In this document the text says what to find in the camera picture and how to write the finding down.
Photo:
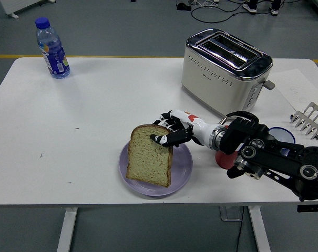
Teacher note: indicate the clear water bottle blue cap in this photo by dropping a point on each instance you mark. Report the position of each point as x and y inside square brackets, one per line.
[53, 52]

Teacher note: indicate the cream and chrome toaster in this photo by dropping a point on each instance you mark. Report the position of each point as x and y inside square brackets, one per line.
[214, 89]

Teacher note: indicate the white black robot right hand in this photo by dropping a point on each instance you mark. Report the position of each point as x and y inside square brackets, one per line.
[198, 131]

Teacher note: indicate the purple plastic plate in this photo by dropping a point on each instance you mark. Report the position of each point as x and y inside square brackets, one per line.
[182, 168]

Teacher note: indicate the grey metal foot plate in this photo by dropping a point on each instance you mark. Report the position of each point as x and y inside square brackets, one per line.
[229, 214]

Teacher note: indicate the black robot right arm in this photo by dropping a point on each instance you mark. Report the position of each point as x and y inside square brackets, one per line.
[274, 160]

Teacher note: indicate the white sheet of paper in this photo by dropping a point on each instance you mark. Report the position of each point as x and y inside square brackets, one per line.
[292, 86]

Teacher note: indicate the slice of bread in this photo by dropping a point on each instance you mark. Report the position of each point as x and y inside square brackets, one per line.
[148, 160]

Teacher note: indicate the white table leg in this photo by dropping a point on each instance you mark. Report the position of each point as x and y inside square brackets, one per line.
[66, 231]
[258, 231]

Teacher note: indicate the white floor heater panel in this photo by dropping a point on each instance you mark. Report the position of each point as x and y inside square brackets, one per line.
[14, 5]

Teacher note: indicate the person's foot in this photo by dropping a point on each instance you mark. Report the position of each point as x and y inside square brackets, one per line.
[274, 11]
[249, 8]

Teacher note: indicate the black table control panel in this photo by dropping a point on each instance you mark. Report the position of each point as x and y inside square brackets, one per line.
[311, 208]

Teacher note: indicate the silver metal toast rack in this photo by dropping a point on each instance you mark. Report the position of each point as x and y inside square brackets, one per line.
[312, 107]

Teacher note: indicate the red mug white inside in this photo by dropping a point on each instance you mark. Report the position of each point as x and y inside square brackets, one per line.
[224, 161]

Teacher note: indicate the blue mug white inside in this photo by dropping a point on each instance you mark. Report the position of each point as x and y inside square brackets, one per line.
[282, 134]

